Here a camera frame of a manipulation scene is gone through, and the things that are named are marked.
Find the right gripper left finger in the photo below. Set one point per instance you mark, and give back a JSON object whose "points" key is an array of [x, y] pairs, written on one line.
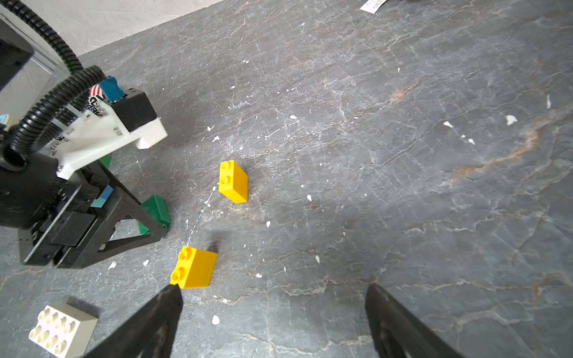
{"points": [[150, 332]]}

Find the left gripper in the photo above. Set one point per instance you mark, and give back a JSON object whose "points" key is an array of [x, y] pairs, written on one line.
{"points": [[56, 220]]}

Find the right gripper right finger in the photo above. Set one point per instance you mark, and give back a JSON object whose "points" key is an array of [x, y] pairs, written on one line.
{"points": [[396, 332]]}

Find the yellow stepped lego brick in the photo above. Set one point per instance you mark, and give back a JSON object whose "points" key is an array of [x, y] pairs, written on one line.
{"points": [[194, 268]]}

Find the white long lego brick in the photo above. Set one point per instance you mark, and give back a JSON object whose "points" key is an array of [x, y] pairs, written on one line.
{"points": [[63, 331]]}

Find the small yellow lego brick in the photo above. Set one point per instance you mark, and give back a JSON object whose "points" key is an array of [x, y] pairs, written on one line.
{"points": [[233, 182]]}

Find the cyan lego brick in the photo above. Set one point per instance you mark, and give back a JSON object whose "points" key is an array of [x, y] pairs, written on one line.
{"points": [[101, 200]]}

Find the dark green lego brick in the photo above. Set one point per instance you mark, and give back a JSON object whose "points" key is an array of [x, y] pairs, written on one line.
{"points": [[106, 160]]}

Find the small toy car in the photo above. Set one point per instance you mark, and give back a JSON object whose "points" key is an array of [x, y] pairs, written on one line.
{"points": [[95, 96]]}

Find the tape roll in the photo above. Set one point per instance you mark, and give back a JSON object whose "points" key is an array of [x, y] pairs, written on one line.
{"points": [[5, 121]]}

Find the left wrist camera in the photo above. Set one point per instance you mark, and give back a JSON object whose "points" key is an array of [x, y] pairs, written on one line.
{"points": [[129, 117]]}

